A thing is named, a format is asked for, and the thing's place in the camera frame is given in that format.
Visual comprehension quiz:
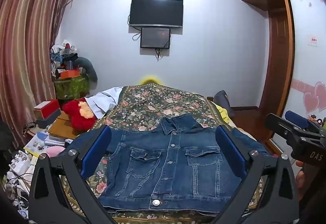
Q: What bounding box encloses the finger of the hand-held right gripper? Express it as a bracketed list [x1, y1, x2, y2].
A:
[265, 113, 306, 147]
[285, 110, 326, 136]

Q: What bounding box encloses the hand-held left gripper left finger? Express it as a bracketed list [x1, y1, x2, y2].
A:
[29, 126, 120, 224]

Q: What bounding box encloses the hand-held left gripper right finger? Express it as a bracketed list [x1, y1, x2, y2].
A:
[209, 126, 299, 224]

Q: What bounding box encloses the blue denim jacket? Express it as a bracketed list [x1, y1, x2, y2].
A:
[65, 114, 271, 214]

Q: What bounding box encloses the person's right hand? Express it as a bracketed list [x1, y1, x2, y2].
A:
[295, 160, 308, 193]

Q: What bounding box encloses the yellow bed sheet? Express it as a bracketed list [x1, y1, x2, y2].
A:
[216, 105, 234, 128]

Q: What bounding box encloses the red plush toy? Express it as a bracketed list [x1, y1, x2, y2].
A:
[62, 99, 99, 131]

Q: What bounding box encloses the pink soft item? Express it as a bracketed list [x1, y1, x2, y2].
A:
[46, 146, 67, 159]

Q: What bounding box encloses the white cloth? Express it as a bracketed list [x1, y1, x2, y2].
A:
[85, 87, 124, 119]

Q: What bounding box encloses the white heart-sticker sliding door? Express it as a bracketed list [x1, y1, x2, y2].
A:
[280, 0, 326, 125]

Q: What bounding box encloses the dark grey box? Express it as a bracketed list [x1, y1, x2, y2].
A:
[37, 109, 62, 129]

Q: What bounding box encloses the stack of booklets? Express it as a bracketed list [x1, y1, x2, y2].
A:
[24, 132, 67, 159]

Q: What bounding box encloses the wooden door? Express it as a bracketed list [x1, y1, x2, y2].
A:
[258, 0, 296, 143]

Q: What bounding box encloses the red box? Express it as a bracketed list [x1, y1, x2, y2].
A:
[33, 99, 61, 119]

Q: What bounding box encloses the green patterned cabinet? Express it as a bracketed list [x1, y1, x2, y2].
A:
[54, 75, 90, 100]

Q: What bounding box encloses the dark floral blanket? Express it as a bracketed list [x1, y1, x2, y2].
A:
[60, 84, 265, 224]

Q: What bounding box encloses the white power strip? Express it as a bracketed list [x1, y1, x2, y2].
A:
[9, 151, 33, 177]

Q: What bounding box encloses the orange box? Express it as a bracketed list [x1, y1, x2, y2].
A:
[60, 69, 82, 79]

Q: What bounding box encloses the grey neck pillow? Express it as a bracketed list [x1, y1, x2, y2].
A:
[75, 57, 99, 84]

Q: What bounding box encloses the yellow round object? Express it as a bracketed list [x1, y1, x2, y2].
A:
[139, 76, 163, 86]

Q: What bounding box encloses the pile of clutter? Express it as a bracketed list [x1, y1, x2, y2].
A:
[50, 41, 82, 78]

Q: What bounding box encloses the striped pink curtain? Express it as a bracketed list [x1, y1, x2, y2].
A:
[0, 0, 75, 149]

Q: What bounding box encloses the small black monitor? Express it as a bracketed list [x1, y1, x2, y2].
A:
[140, 27, 171, 49]

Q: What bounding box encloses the tangle of cables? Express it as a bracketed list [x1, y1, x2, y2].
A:
[4, 170, 31, 217]

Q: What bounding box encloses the black wall television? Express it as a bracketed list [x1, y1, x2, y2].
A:
[129, 0, 184, 28]

